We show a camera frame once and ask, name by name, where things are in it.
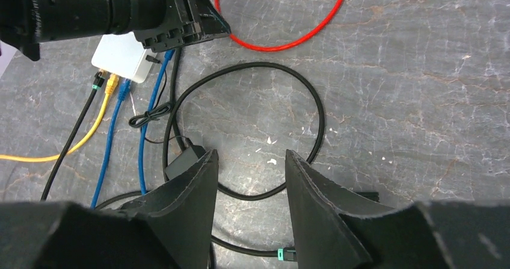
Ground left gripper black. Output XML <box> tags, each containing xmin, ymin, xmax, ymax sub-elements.
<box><xmin>107</xmin><ymin>0</ymin><xmax>232</xmax><ymax>52</ymax></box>

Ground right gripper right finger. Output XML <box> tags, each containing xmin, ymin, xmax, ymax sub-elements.
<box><xmin>285</xmin><ymin>150</ymin><xmax>509</xmax><ymax>268</ymax></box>

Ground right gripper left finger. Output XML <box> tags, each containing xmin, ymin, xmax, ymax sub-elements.
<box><xmin>1</xmin><ymin>150</ymin><xmax>219</xmax><ymax>268</ymax></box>

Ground red cable loop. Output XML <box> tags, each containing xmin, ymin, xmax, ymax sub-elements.
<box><xmin>213</xmin><ymin>0</ymin><xmax>350</xmax><ymax>53</ymax></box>

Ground blue ethernet cable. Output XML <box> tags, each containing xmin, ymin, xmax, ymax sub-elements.
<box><xmin>90</xmin><ymin>78</ymin><xmax>132</xmax><ymax>210</ymax></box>
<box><xmin>138</xmin><ymin>48</ymin><xmax>177</xmax><ymax>196</ymax></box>

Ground black power adapter with cord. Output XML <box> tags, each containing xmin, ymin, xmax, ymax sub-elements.
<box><xmin>129</xmin><ymin>49</ymin><xmax>206</xmax><ymax>181</ymax></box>

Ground white network switch box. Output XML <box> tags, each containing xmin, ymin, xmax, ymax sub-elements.
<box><xmin>91</xmin><ymin>32</ymin><xmax>157</xmax><ymax>84</ymax></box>

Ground long black cable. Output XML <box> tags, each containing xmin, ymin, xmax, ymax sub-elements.
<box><xmin>40</xmin><ymin>70</ymin><xmax>298</xmax><ymax>269</ymax></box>

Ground yellow ethernet cable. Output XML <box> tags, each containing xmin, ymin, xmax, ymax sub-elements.
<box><xmin>0</xmin><ymin>73</ymin><xmax>120</xmax><ymax>164</ymax></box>

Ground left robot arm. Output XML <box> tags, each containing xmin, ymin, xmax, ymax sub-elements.
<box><xmin>1</xmin><ymin>0</ymin><xmax>231</xmax><ymax>61</ymax></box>

